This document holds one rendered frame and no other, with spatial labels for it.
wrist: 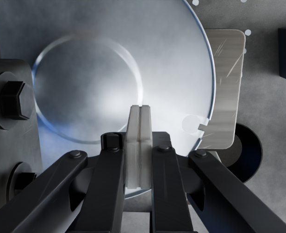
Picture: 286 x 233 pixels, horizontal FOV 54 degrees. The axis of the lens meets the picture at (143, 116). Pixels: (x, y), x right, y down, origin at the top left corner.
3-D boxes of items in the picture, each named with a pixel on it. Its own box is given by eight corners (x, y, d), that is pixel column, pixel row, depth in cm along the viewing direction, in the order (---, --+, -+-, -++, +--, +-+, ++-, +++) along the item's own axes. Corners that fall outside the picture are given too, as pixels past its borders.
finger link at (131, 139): (138, 190, 16) (125, 190, 16) (140, 140, 22) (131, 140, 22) (138, 140, 15) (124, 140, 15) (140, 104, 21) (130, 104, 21)
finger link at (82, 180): (123, 196, 14) (63, 196, 14) (128, 152, 19) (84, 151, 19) (122, 169, 13) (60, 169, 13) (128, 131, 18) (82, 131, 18)
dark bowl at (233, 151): (261, 116, 113) (268, 122, 107) (251, 181, 123) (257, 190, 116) (186, 114, 114) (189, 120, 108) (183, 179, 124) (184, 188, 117)
